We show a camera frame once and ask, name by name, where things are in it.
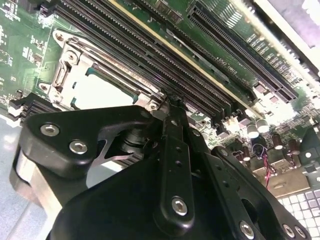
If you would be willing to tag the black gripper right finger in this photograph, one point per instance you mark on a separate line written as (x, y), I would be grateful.
(225, 175)

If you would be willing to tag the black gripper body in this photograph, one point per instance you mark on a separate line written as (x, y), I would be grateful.
(112, 212)

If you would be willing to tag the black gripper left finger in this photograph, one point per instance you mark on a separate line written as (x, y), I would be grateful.
(175, 170)

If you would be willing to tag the metal socket cover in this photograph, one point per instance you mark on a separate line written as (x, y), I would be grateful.
(130, 77)

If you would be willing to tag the silver square CPU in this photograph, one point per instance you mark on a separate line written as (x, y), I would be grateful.
(105, 92)

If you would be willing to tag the metal locking lever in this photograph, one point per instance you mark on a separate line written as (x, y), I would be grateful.
(90, 48)

